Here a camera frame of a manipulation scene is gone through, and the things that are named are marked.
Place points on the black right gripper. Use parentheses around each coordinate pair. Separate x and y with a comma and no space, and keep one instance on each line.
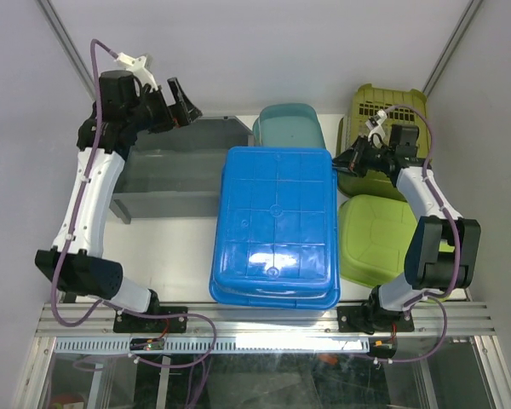
(347,159)

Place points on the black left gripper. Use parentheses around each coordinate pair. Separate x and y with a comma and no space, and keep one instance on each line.
(185,112)

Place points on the grey plastic bin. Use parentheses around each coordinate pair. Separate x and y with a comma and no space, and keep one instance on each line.
(178,173)

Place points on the teal transparent plastic tub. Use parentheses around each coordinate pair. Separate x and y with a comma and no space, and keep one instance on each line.
(288,125)

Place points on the lime green plastic tub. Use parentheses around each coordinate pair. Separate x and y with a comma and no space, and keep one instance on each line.
(374,234)

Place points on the olive green slotted container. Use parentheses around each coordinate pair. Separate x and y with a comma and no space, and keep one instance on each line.
(366,102)

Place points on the blue plastic tub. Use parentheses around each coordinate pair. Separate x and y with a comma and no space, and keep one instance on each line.
(276,239)

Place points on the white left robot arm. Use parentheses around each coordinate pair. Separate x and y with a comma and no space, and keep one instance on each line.
(75,263)

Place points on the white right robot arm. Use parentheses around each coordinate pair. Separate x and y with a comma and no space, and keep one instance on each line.
(443,249)

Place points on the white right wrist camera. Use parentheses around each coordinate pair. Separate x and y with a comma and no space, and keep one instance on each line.
(374,124)

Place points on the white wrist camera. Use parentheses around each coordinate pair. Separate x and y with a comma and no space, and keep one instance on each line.
(374,124)
(140,67)

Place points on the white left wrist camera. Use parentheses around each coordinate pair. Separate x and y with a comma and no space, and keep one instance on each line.
(140,67)

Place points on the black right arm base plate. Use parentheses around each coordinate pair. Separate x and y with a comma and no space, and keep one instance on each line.
(359,318)

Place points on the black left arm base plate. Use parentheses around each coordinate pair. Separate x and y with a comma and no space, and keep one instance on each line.
(173,319)

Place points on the aluminium front rail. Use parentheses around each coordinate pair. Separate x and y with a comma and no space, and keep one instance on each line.
(465,319)

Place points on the grey slotted cable duct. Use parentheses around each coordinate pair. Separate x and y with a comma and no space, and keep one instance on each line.
(222,345)

